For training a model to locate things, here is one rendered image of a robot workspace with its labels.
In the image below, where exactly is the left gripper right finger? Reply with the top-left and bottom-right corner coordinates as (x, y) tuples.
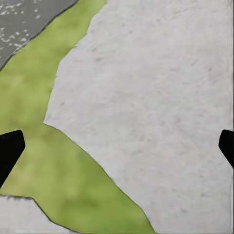
(218, 130), (234, 169)

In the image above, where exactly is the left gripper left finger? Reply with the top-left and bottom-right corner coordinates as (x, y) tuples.
(0, 129), (25, 188)

